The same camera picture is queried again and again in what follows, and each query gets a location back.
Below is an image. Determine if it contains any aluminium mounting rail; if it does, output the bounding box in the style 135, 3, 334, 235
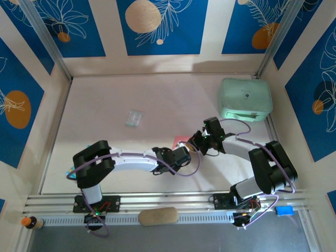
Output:
23, 190, 314, 215

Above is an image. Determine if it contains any small clear plastic bag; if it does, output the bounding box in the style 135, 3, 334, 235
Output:
125, 109, 146, 129

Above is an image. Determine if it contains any pale table mat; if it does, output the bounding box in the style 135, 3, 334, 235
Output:
39, 74, 287, 195

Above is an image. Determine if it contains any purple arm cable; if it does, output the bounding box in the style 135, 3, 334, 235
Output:
219, 119, 297, 228
67, 141, 202, 237

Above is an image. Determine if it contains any mint green zip pouch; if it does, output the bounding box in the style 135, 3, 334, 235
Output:
218, 78, 274, 122

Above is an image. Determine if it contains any pink cloth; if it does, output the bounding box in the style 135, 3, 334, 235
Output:
171, 135, 190, 149

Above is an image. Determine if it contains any small blue box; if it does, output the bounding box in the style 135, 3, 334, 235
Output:
275, 206, 294, 217

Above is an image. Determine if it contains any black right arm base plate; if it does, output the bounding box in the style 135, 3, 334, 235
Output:
213, 193, 262, 210

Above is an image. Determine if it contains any black controller board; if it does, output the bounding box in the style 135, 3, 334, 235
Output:
232, 211, 255, 228
83, 212, 106, 224

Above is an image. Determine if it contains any tan oval pad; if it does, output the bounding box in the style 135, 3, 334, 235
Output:
138, 207, 179, 226

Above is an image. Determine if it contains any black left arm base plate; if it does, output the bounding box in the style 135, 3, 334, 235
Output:
72, 195, 121, 213

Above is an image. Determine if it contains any small bottle orange cap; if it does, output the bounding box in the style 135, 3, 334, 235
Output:
20, 216, 45, 231

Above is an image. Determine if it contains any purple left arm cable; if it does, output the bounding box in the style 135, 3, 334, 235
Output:
67, 141, 202, 237

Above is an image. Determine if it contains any aluminium frame post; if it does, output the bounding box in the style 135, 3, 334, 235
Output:
19, 0, 73, 81
256, 0, 301, 78

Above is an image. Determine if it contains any slotted grey cable duct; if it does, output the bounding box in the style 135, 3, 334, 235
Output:
39, 212, 297, 226

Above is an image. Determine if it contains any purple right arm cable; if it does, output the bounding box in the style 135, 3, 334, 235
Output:
219, 119, 297, 228

